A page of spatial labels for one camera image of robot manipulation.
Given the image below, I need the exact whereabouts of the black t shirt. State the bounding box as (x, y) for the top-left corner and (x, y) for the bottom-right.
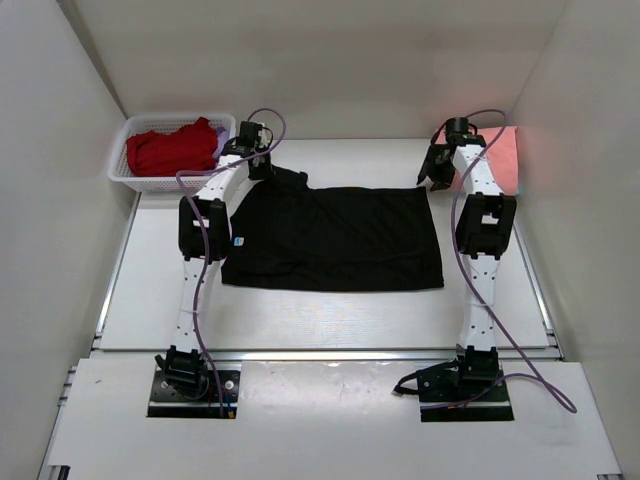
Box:
(221, 179), (444, 293)

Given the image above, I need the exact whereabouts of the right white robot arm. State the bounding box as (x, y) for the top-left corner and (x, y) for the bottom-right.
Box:
(393, 117), (517, 409)

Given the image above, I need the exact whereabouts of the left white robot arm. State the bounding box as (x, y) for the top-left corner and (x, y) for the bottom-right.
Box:
(156, 116), (284, 402)

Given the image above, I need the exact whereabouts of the red t shirt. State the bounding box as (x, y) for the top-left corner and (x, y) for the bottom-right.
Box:
(126, 117), (217, 177)

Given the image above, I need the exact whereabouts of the folded pink t shirt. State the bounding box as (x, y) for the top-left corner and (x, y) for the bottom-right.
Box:
(431, 126), (518, 196)

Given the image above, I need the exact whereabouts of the white plastic basket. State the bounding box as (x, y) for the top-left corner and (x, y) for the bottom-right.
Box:
(107, 113), (237, 194)

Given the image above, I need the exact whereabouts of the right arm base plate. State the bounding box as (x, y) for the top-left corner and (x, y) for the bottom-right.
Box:
(392, 364), (515, 423)

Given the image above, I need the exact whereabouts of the aluminium table rail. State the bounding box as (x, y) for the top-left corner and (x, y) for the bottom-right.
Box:
(96, 197), (560, 361)

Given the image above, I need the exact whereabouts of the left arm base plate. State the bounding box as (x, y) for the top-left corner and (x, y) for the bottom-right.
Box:
(147, 363), (242, 420)

